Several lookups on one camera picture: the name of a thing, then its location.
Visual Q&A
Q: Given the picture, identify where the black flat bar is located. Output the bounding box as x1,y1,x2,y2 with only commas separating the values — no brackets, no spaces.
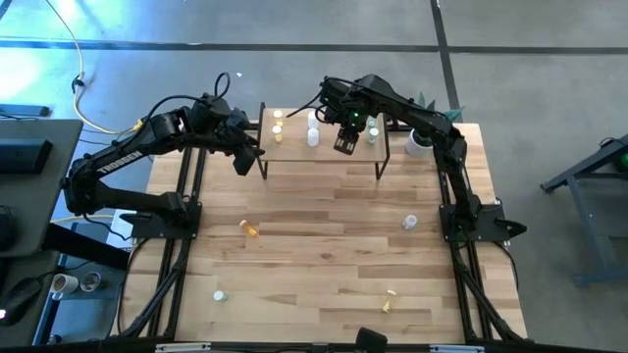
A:
0,103,52,118

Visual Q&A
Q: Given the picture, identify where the black computer mouse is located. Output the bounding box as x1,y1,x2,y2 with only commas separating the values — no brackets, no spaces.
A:
0,277,44,328

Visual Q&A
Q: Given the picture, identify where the orange pill bottle white cap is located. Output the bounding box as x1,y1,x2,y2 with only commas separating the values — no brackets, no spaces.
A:
237,219,260,240

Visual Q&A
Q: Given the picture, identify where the green snake plant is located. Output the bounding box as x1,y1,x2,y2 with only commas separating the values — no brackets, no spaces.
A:
414,90,466,129

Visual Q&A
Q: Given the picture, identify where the clear glass cup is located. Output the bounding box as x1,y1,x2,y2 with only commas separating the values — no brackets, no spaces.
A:
79,271,103,294

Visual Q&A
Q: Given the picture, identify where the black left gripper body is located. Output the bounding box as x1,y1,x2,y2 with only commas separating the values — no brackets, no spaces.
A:
188,95,259,148

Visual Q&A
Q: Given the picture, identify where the black rounded object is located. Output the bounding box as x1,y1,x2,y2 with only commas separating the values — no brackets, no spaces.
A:
354,327,389,352

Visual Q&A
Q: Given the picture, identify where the wooden shelf black metal frame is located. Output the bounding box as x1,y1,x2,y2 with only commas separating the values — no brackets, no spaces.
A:
257,101,392,181

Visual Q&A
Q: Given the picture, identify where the grey metal desk frame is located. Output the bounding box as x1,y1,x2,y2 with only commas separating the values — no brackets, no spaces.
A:
539,132,628,288

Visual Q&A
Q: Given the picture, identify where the pale yellow floor cable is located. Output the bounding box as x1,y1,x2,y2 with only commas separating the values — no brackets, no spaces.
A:
48,213,117,225

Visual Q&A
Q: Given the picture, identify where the black rectangular box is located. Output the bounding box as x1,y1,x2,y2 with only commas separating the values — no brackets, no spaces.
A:
0,138,54,175

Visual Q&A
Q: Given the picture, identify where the yellow extension cable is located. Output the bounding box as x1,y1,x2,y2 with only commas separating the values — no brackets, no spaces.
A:
44,0,148,136

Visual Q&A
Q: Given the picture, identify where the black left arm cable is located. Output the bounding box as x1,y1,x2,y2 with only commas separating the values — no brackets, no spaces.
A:
139,72,232,128

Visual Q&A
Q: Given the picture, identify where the white round plant pot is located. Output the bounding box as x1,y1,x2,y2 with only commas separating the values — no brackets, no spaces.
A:
404,127,434,159

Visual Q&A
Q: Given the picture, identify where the silver metal bracket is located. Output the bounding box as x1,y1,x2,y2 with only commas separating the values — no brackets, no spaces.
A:
429,343,486,353
154,341,212,353

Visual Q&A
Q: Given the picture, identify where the white paper sheet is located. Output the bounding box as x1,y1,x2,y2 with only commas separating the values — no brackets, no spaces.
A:
105,208,141,249

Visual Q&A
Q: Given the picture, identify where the white paper cup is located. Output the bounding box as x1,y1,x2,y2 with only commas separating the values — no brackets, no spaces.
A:
50,273,80,301

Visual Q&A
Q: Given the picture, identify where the black side desk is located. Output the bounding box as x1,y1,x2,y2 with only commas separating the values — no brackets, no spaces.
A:
0,119,131,271

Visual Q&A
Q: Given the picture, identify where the black aluminium rig frame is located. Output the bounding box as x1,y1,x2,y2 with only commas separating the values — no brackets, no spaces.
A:
110,105,531,353

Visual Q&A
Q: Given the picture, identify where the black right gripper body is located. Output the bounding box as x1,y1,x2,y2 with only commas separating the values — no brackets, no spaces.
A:
318,77,369,129

